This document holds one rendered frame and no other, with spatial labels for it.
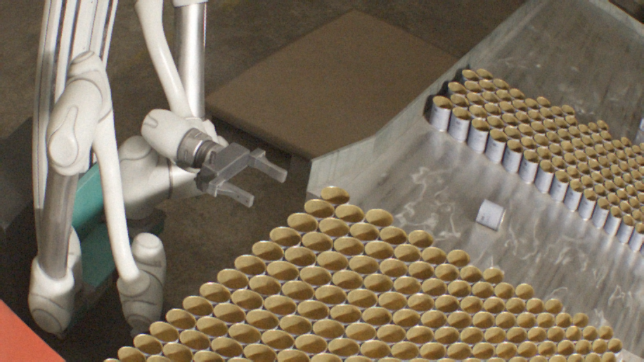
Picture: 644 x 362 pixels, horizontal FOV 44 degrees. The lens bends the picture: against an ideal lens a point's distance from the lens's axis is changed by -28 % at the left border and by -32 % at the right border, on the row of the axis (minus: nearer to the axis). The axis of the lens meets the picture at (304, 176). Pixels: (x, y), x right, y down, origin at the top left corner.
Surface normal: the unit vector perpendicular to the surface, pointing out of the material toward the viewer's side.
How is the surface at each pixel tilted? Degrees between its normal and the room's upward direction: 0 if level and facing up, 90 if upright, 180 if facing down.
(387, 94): 0
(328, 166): 90
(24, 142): 0
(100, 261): 0
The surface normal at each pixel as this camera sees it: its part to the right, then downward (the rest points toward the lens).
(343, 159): 0.65, 0.54
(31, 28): 0.15, -0.79
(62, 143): -0.01, 0.51
